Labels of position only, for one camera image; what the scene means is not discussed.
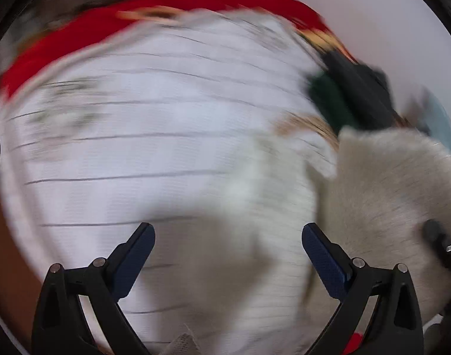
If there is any white tweed jacket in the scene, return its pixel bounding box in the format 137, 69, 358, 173
226, 129, 451, 332

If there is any black leather jacket folded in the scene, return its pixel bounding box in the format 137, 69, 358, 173
322, 51, 397, 131

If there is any red floral blanket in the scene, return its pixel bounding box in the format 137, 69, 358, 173
0, 0, 355, 100

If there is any dark green folded garment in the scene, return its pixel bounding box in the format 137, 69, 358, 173
307, 72, 358, 135

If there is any white floral quilted mat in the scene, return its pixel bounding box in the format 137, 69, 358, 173
0, 8, 336, 354

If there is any blue-grey duvet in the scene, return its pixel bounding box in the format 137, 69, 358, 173
406, 87, 451, 151

